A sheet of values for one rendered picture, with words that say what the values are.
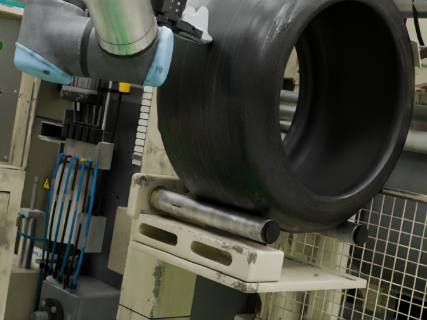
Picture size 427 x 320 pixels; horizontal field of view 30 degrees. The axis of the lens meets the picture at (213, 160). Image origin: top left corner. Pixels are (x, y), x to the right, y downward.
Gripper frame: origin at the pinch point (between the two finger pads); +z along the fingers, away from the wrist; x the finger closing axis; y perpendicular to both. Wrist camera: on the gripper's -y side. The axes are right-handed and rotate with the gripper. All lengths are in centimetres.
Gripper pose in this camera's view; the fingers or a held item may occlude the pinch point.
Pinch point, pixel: (204, 42)
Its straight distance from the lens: 145.8
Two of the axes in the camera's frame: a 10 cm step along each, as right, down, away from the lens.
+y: 2.5, -9.7, 0.3
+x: -6.7, -1.5, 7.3
